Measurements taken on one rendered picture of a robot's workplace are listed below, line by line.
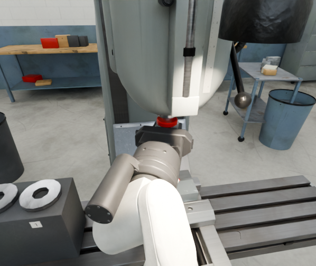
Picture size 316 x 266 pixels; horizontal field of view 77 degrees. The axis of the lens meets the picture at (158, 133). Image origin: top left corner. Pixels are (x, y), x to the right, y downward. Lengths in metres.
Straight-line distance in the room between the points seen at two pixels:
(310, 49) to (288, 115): 3.06
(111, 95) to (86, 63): 3.96
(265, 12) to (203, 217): 0.50
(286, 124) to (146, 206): 2.49
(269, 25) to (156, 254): 0.22
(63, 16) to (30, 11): 0.56
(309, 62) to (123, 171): 5.46
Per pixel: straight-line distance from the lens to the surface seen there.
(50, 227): 0.56
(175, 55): 0.27
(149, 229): 0.23
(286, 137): 2.76
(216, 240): 0.60
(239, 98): 0.38
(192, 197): 0.60
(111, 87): 0.79
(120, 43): 0.32
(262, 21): 0.19
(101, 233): 0.30
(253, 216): 0.77
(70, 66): 4.84
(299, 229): 0.81
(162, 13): 0.30
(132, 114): 0.84
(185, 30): 0.27
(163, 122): 0.43
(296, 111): 2.60
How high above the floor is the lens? 1.48
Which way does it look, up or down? 32 degrees down
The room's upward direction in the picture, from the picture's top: straight up
